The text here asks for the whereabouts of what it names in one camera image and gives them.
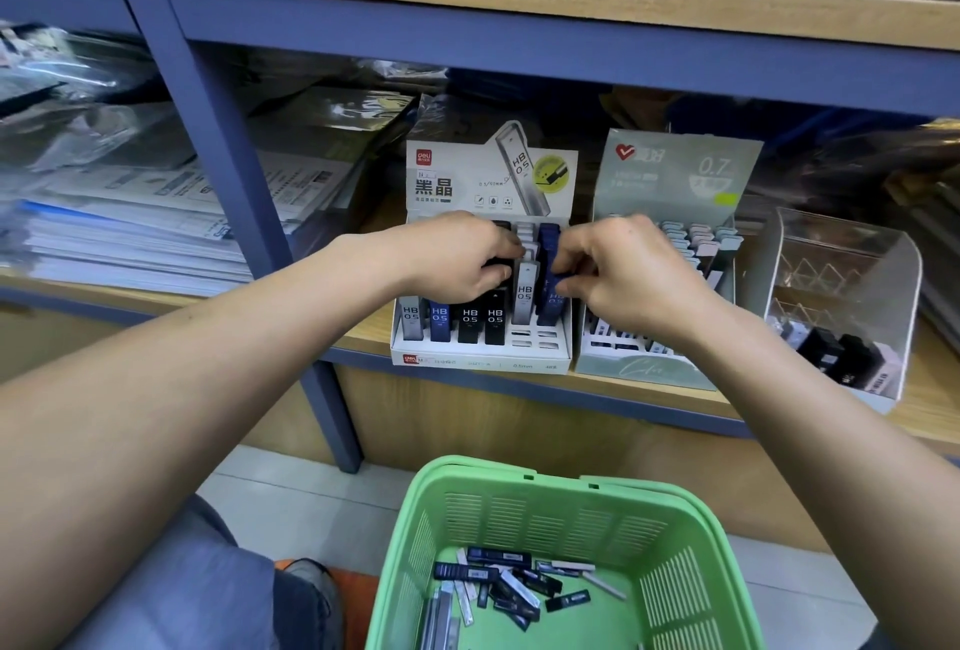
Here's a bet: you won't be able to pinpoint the person's left hand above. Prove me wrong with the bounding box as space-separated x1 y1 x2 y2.
393 210 525 305

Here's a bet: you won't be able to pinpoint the person's right hand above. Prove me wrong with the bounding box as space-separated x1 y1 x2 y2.
549 214 725 348

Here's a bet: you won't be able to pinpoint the white display box red label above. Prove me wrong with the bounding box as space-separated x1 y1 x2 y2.
390 121 581 375

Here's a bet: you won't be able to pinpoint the pale green display box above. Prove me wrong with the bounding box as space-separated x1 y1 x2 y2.
574 129 765 392

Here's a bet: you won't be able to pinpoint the clear plastic display box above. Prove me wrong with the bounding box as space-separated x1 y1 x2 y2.
738 207 926 416

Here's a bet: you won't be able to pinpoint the green plastic basket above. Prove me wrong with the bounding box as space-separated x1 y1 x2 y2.
366 456 767 650

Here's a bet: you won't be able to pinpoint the pile of lead cases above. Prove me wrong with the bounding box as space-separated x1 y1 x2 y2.
420 544 629 650

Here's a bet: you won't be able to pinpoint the person's right forearm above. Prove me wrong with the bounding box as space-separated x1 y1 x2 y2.
675 297 960 650

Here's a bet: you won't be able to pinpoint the person's left forearm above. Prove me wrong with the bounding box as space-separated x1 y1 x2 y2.
0 229 437 650

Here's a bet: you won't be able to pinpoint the dark plastic-wrapped packs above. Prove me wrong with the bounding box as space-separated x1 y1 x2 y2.
405 64 960 351

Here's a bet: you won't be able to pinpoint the stack of wrapped paper packs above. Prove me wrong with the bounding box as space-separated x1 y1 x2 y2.
0 27 422 299

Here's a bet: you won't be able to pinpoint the colourful printed mat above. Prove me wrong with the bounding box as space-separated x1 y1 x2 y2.
274 559 380 650

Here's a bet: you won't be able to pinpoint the grey sneaker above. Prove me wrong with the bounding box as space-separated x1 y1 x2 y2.
282 559 344 650

